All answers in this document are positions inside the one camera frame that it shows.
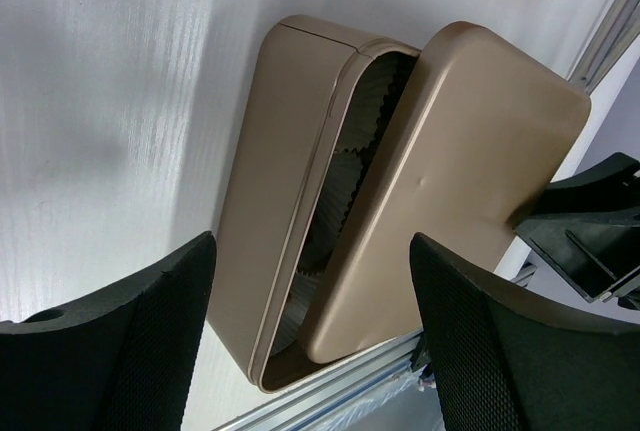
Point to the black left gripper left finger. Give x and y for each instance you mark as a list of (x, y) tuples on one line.
[(119, 358)]

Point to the gold tin box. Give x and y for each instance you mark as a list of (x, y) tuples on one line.
[(306, 73)]

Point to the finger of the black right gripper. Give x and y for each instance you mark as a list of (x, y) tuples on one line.
[(586, 228)]

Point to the aluminium mounting rail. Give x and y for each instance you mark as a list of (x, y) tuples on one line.
[(347, 393)]

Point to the gold tin lid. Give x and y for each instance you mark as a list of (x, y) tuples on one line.
[(479, 131)]

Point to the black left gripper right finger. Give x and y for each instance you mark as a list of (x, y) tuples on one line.
[(505, 358)]

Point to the aluminium side rail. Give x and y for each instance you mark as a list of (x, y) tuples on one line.
[(615, 34)]

